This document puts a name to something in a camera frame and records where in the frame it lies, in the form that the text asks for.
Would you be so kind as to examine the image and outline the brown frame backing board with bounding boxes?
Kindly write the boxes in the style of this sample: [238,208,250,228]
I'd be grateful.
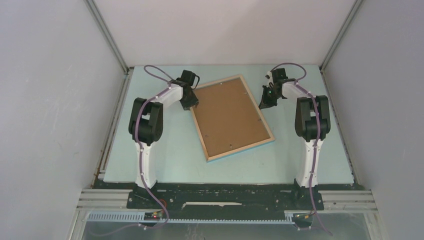
[192,78,271,158]

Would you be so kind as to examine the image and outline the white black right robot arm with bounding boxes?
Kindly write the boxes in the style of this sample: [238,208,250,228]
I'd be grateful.
[259,67,331,188]

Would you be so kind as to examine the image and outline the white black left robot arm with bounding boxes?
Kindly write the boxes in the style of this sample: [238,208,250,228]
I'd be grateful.
[128,70,200,208]

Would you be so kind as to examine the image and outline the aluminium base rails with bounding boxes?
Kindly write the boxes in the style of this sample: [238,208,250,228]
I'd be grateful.
[68,183,388,240]

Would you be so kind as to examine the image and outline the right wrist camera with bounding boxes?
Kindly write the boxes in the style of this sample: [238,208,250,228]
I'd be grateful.
[265,71,274,84]

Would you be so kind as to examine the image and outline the white cable duct strip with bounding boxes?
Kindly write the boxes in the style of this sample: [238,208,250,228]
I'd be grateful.
[86,211,294,224]

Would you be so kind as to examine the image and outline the right corner aluminium rail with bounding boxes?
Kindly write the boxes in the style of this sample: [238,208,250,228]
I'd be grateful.
[319,0,366,73]

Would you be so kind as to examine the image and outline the corner aluminium rail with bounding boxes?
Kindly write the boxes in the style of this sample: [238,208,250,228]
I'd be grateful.
[319,0,366,73]
[84,0,130,74]

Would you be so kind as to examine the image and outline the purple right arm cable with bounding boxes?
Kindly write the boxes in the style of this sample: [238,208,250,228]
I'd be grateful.
[269,62,334,237]

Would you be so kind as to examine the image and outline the left corner aluminium rail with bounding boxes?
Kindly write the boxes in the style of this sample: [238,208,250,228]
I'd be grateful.
[84,0,130,74]

